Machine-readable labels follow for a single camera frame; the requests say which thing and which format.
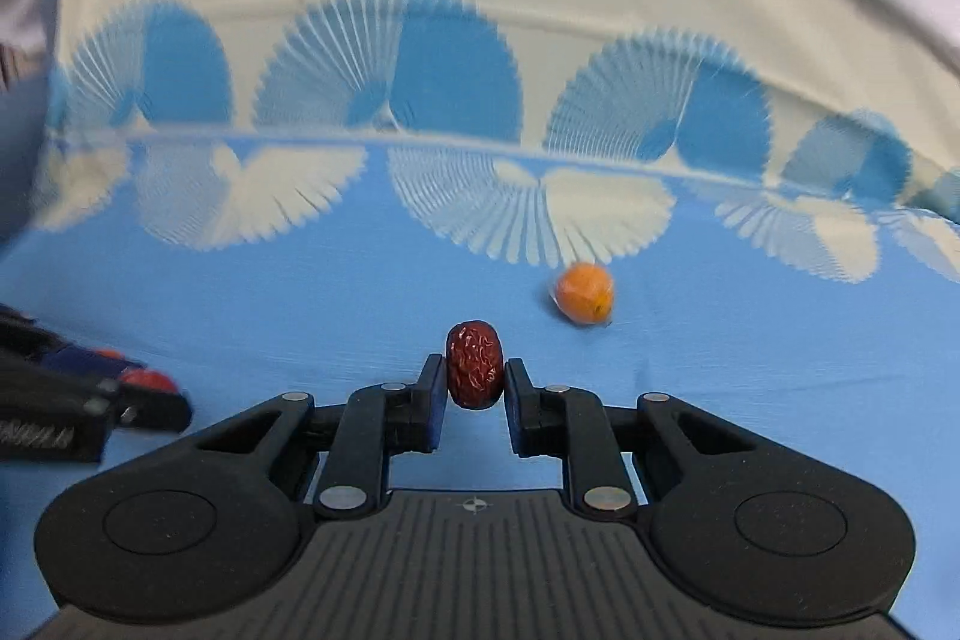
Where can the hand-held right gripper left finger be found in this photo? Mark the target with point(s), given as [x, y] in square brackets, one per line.
[431, 401]

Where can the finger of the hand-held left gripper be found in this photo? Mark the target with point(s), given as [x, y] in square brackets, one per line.
[150, 411]
[71, 359]

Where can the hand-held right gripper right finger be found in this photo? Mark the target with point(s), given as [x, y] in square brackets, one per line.
[514, 401]

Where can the red cherry tomato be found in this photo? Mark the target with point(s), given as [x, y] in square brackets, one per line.
[146, 379]

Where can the dark red dried date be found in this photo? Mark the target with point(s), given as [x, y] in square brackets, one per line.
[475, 370]

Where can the small mandarin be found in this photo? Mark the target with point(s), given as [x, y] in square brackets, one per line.
[585, 293]

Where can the blue cream fan-printed sheet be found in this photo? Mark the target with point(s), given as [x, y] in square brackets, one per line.
[300, 310]

